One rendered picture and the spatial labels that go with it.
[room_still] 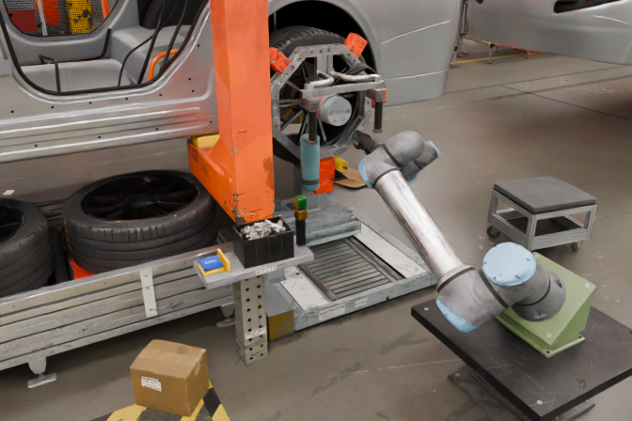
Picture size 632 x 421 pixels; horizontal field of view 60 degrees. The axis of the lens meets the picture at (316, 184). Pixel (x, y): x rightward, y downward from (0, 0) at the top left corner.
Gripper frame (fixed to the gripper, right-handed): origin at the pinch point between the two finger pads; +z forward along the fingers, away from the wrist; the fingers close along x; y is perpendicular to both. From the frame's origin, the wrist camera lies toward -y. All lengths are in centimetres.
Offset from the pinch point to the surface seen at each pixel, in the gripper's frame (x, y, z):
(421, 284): -37, 48, -54
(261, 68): -13, -83, -44
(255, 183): -47, -55, -45
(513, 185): 36, 78, -37
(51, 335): -138, -78, -36
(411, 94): 40.4, 18.2, 7.4
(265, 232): -59, -48, -62
